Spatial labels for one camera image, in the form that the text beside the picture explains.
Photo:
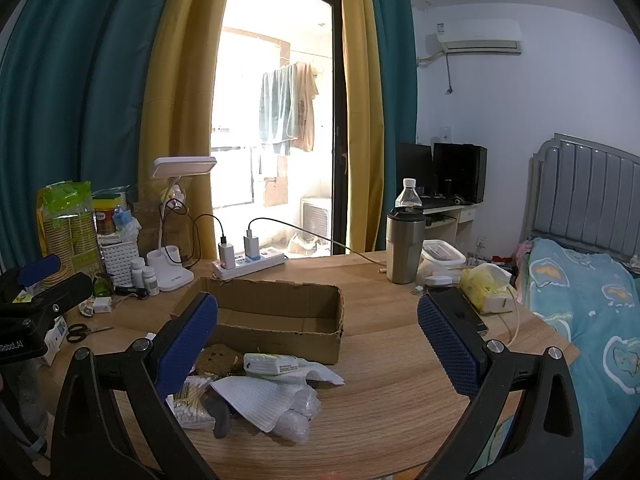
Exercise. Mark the tissue packet with cartoon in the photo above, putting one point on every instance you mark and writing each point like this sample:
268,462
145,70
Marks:
271,364

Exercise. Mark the right teal curtain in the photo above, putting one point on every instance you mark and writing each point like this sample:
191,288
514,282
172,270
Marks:
399,82

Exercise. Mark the green paper cup package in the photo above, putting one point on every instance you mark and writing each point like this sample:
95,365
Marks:
66,228

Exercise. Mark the brown cardboard box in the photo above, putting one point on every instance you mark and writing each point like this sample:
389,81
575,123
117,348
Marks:
277,317

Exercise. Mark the white dotted cloth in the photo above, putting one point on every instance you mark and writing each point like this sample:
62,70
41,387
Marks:
260,401

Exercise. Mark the black monitor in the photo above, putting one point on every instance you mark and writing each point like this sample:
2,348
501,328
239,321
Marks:
445,173

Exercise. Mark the black handled scissors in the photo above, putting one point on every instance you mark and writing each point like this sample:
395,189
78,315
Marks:
79,332

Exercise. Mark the teal curtain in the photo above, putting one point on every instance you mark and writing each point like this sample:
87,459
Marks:
72,89
399,82

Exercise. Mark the left teal curtain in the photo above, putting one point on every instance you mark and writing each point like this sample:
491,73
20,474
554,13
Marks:
72,89

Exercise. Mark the yellow curtain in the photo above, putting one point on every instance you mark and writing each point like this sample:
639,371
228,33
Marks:
179,90
365,124

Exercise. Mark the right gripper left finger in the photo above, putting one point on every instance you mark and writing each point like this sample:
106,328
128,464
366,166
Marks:
90,437

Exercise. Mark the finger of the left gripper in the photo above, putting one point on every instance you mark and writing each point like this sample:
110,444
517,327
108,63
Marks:
63,296
39,270

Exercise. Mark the clear water bottle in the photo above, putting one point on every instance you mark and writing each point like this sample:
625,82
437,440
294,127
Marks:
408,197

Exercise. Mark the cotton swab bag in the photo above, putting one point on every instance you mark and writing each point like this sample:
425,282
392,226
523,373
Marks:
187,404

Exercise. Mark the black smartphone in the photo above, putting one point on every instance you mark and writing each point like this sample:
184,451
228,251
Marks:
464,310

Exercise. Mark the grey padded headboard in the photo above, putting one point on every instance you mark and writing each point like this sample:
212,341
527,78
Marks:
584,195

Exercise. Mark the brown plush bear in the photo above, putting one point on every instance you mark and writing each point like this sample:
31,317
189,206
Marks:
218,361

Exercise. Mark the steel travel tumbler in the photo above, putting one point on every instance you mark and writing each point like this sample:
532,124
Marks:
404,237

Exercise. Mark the white plastic container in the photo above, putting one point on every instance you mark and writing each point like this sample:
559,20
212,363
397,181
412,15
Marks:
438,257

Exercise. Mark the right yellow curtain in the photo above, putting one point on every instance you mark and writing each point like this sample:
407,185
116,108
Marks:
365,124

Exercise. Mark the grey dotted glove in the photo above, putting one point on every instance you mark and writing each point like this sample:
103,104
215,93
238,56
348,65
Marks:
219,409

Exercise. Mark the white perforated basket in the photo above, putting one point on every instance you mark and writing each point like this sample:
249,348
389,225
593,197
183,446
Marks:
117,261

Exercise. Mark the white computer desk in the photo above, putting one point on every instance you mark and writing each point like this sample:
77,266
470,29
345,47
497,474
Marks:
453,224

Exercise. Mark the white air conditioner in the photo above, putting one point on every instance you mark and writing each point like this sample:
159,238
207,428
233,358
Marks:
495,35

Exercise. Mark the white pill bottle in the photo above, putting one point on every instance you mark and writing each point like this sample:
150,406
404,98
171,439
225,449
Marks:
137,265
150,281

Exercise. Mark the white power strip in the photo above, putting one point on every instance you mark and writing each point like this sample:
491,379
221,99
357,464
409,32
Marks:
244,266

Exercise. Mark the teal patterned blanket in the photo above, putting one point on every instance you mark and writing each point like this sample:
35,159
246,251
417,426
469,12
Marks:
592,301

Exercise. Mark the small white plug adapter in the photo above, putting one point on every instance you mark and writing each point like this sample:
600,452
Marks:
102,305

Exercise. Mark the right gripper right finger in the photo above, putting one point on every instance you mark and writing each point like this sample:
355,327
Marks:
544,440

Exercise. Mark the yellow tissue pack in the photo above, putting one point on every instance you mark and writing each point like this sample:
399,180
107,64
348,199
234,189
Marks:
488,288

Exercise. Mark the white desk lamp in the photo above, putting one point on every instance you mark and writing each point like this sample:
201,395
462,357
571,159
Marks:
173,246

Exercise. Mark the bubble wrap roll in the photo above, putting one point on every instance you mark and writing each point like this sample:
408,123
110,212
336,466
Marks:
294,424

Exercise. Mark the left yellow curtain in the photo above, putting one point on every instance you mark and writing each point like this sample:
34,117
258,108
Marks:
179,90

